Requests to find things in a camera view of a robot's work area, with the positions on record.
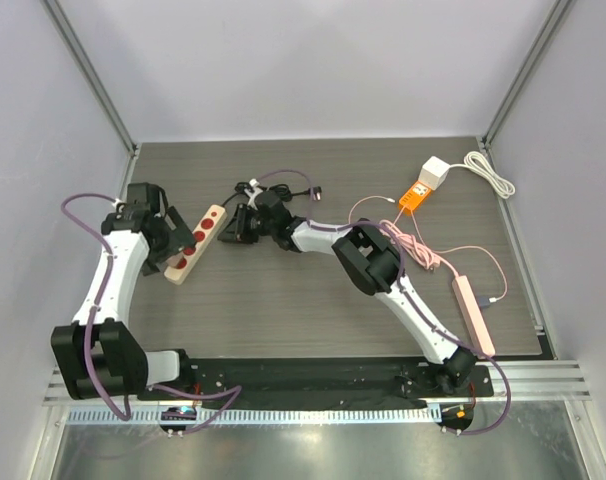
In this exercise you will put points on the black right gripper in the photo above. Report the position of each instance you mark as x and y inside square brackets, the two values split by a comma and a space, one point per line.
[241, 225]

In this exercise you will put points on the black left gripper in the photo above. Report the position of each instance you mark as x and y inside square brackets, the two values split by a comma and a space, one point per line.
[179, 238]

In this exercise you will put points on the beige red power strip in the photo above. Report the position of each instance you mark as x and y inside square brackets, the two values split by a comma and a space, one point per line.
[204, 232]

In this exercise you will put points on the pink plug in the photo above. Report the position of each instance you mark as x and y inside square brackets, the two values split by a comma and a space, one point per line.
[177, 261]

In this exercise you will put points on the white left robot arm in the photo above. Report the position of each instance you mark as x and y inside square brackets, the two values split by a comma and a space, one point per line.
[97, 355]

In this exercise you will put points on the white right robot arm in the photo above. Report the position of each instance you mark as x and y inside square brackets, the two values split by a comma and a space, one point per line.
[370, 256]

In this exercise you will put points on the white cube socket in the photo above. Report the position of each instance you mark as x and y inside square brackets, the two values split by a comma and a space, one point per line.
[433, 172]

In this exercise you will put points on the orange power adapter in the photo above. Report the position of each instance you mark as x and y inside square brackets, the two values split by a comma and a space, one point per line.
[413, 198]

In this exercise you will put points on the pink power strip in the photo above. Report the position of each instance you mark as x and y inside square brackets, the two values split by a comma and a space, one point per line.
[472, 315]

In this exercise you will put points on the white slotted cable duct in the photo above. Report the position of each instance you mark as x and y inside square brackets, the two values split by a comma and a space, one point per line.
[166, 416]

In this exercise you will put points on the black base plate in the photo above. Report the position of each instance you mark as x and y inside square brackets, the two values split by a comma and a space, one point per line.
[412, 376]

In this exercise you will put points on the left aluminium frame post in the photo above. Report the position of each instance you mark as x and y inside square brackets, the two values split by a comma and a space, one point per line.
[78, 53]

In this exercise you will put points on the aluminium frame post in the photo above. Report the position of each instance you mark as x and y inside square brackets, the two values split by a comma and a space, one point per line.
[78, 53]
[544, 38]

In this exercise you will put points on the aluminium front rail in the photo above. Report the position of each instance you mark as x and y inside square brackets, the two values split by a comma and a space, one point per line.
[520, 380]

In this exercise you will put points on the right aluminium frame post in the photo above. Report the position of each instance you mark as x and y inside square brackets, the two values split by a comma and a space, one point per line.
[544, 38]

